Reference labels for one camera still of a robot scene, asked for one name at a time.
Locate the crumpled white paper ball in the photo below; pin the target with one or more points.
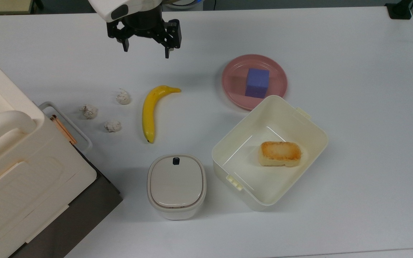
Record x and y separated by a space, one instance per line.
123 97
113 126
89 111

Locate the yellow banana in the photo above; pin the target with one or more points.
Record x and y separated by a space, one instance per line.
150 109

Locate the purple foam cube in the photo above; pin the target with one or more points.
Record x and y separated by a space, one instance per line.
257 83

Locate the cream plastic cabinet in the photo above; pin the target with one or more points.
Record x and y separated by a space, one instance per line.
16 172

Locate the black clamp mount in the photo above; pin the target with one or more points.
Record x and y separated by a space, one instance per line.
399 10

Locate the cream plastic open box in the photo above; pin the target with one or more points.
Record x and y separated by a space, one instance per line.
249 168

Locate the pink round plate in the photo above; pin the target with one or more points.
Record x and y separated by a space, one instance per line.
235 84

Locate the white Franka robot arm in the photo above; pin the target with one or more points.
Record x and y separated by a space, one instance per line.
120 8

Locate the wooden side table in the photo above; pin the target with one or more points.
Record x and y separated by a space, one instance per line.
2 5

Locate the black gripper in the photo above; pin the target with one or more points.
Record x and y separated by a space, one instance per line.
143 24

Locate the toasted bread piece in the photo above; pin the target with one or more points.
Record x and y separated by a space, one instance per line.
280 153

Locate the white lidded small container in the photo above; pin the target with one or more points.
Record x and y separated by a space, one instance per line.
176 186

